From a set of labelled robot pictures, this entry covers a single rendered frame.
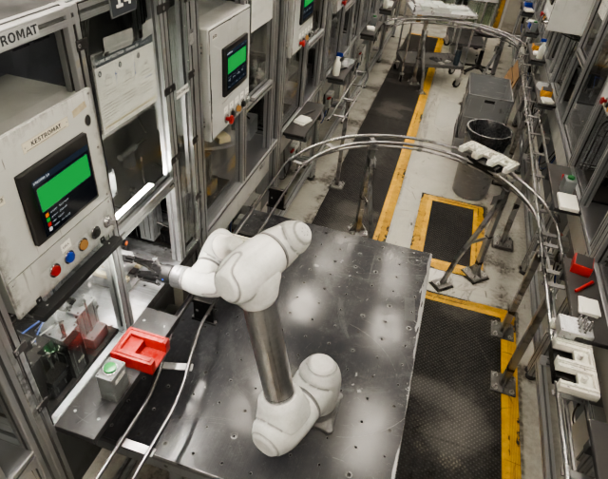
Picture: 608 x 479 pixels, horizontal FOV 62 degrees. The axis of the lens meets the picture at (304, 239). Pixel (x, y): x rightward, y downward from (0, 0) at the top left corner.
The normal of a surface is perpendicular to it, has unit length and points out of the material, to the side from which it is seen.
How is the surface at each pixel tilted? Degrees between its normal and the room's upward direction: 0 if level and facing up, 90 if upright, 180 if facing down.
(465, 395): 0
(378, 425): 0
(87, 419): 0
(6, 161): 90
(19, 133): 90
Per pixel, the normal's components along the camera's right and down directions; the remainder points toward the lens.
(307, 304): 0.08, -0.78
